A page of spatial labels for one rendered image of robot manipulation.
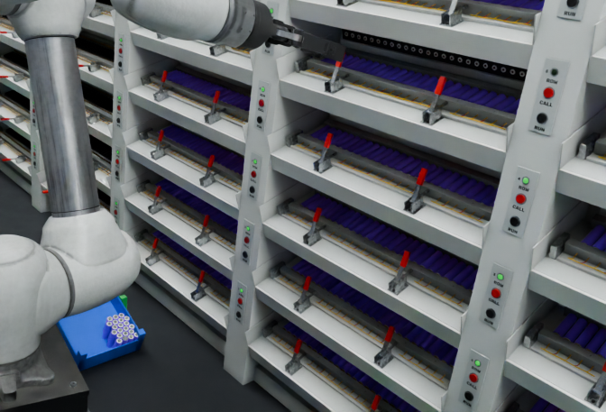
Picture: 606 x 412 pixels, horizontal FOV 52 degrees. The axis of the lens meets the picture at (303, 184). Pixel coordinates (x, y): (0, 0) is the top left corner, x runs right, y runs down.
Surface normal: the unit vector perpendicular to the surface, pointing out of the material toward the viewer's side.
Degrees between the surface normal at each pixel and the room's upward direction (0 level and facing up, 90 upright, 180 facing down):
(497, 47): 109
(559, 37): 90
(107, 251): 68
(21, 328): 93
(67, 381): 4
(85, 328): 22
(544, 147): 90
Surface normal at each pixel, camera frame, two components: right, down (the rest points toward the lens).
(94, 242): 0.68, -0.09
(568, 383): -0.11, -0.84
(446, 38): -0.72, 0.45
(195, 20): 0.57, 0.62
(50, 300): 0.86, 0.22
